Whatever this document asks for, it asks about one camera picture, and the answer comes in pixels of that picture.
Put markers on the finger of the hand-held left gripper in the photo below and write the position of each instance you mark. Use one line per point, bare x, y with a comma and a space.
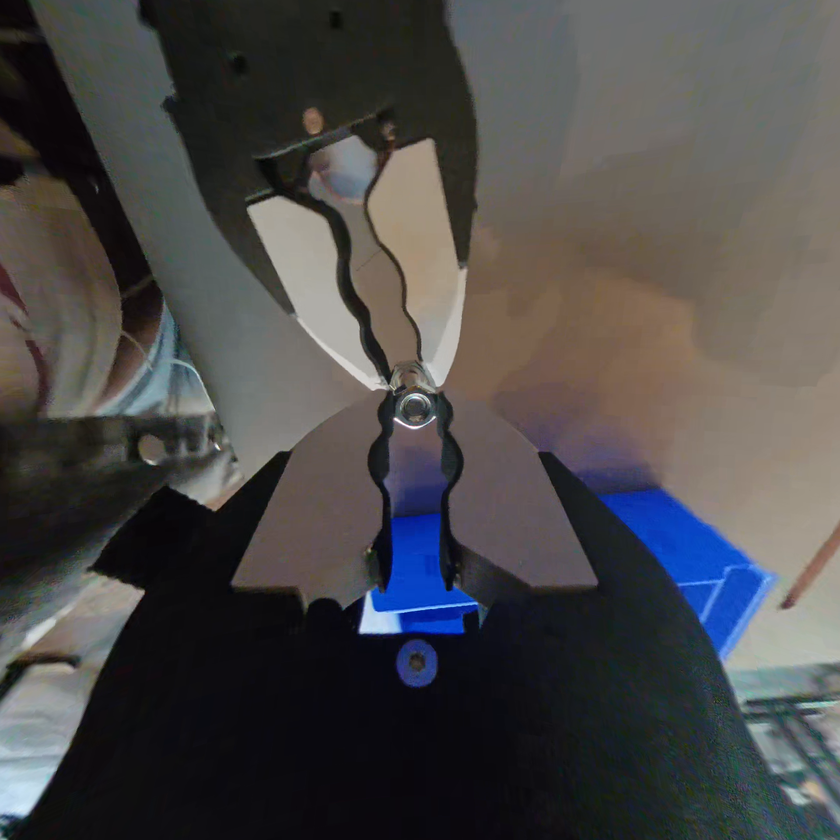
308, 262
433, 229

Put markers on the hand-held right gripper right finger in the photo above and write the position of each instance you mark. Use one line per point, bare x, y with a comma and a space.
518, 518

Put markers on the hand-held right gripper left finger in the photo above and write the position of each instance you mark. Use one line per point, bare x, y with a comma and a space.
308, 518

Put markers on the steel hex nut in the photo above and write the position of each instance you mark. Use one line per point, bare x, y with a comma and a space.
423, 420

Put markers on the steel hex bolt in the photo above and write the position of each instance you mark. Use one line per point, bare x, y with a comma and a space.
410, 375

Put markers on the blue plastic bin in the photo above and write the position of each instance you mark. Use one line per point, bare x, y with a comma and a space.
689, 558

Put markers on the blue jeans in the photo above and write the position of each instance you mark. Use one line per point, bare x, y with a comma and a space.
177, 380

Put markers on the grey denim jacket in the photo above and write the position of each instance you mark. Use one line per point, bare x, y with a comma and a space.
65, 499

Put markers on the beige shirt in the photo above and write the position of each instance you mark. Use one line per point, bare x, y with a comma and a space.
59, 295

